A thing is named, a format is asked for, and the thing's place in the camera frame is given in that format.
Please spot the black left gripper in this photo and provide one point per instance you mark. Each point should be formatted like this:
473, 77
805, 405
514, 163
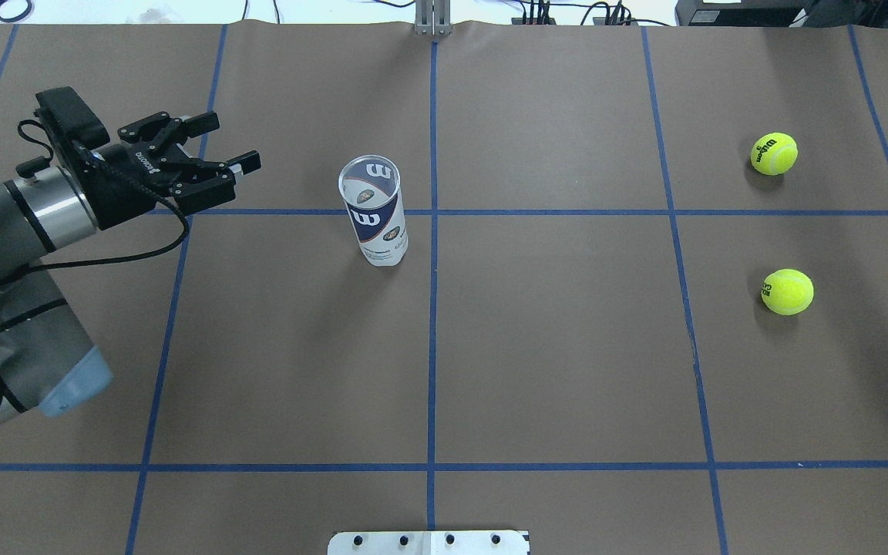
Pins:
122, 183

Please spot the white tennis ball can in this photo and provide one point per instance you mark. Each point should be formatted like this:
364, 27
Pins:
371, 190

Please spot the yellow tennis ball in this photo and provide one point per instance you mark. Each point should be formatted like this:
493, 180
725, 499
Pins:
774, 154
787, 292

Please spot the grey silver left robot arm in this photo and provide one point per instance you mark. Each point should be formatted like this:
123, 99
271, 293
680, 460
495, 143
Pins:
48, 361

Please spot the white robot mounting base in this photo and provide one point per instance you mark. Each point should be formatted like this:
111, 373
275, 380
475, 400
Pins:
431, 542

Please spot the black equipment box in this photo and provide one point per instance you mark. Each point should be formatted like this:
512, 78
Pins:
782, 14

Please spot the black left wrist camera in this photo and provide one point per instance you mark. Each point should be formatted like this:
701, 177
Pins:
68, 119

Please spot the aluminium frame post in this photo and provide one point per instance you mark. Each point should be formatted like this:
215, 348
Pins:
433, 18

